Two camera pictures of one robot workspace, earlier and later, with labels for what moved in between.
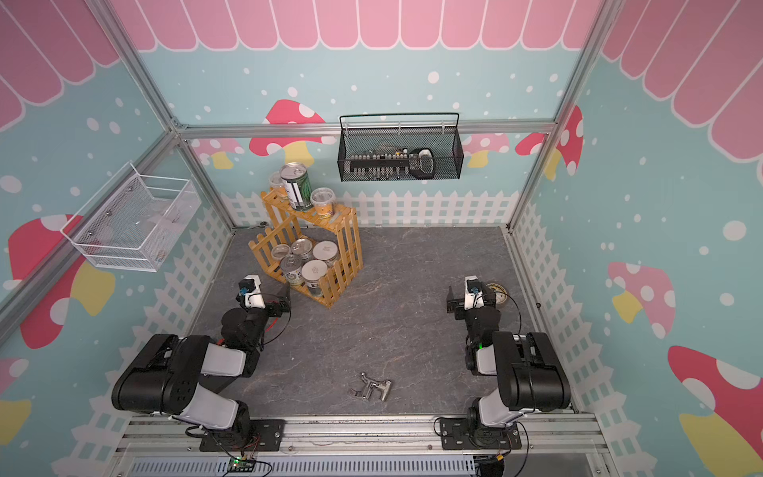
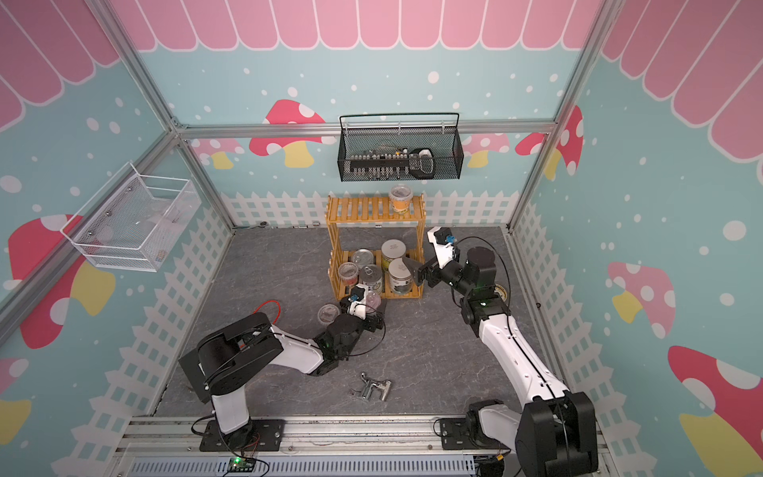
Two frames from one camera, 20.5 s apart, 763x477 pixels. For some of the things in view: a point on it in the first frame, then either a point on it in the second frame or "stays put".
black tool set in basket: x=416 y=163 stays put
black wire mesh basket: x=393 y=154 stays put
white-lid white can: x=313 y=272 -> x=400 y=278
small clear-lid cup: x=280 y=250 -> x=348 y=271
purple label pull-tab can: x=291 y=264 -> x=372 y=275
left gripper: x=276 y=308 -> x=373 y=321
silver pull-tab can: x=302 y=249 -> x=364 y=257
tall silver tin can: x=298 y=184 -> x=373 y=301
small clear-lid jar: x=276 y=184 -> x=328 y=313
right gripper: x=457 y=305 -> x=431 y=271
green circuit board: x=238 y=464 stays put
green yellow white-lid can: x=326 y=250 -> x=391 y=248
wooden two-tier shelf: x=321 y=253 -> x=360 y=268
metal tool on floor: x=368 y=392 stays put
